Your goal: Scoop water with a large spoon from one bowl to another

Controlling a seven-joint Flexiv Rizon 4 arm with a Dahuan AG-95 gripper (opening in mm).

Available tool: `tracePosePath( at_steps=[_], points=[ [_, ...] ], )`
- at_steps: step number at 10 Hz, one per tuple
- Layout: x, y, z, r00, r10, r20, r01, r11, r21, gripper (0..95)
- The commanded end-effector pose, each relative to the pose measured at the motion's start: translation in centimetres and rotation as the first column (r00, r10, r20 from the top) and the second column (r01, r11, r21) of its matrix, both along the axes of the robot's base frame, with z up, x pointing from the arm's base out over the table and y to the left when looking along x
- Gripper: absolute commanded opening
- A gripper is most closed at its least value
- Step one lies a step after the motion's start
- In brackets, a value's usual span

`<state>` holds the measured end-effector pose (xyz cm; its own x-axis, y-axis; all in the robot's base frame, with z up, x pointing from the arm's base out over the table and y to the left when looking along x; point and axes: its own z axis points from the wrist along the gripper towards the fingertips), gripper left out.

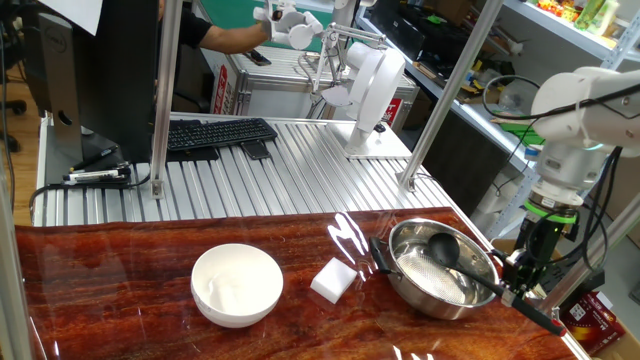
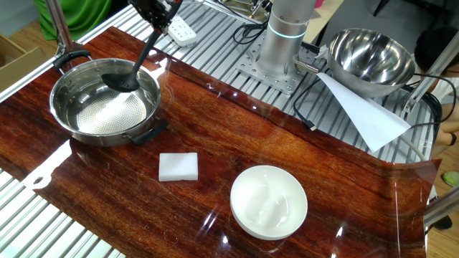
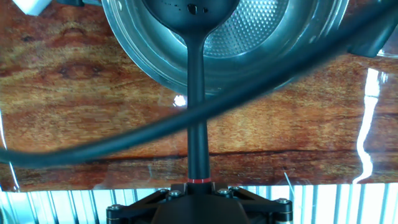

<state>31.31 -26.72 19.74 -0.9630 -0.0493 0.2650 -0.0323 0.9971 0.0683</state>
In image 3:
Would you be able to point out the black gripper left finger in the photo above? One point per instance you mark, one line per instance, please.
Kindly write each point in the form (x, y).
(136, 213)

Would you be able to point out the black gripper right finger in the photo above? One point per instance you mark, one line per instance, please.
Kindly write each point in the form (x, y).
(264, 211)

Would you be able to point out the wood pattern table mat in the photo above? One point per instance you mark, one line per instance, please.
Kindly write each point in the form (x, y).
(93, 93)

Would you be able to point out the white sponge block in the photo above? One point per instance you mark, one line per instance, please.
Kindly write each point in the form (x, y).
(31, 6)

